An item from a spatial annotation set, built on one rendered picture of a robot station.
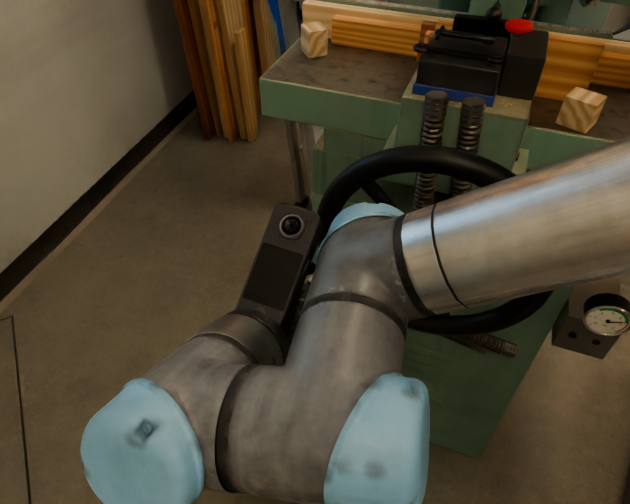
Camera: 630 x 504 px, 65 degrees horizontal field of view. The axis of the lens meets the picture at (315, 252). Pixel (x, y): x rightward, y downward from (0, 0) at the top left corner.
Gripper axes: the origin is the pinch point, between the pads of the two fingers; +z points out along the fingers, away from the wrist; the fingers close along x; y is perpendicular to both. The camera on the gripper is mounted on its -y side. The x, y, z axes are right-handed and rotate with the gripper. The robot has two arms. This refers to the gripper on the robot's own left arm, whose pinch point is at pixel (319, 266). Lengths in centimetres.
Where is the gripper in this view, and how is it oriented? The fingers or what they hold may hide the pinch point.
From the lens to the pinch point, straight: 58.9
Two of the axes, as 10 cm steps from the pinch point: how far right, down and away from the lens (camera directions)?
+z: 3.0, -2.4, 9.2
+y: -1.8, 9.4, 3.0
